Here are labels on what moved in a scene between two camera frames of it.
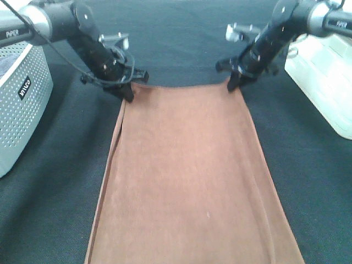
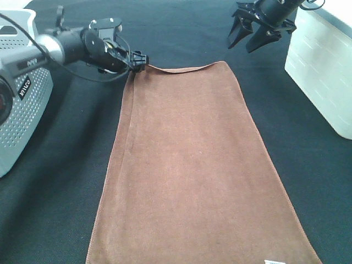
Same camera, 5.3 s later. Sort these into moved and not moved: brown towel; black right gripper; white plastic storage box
Moved: black right gripper
Not moved: white plastic storage box; brown towel
